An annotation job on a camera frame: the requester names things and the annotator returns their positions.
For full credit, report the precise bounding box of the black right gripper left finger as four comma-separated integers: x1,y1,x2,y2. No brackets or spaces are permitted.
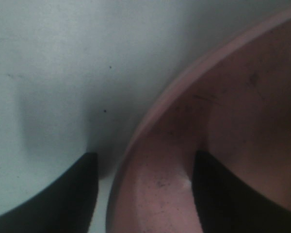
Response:
0,153,98,233

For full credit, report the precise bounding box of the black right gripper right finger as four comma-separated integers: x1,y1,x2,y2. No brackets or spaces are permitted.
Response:
192,150,291,233

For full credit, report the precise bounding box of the pink round plate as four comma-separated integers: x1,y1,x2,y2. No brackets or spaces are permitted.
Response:
106,7,291,233

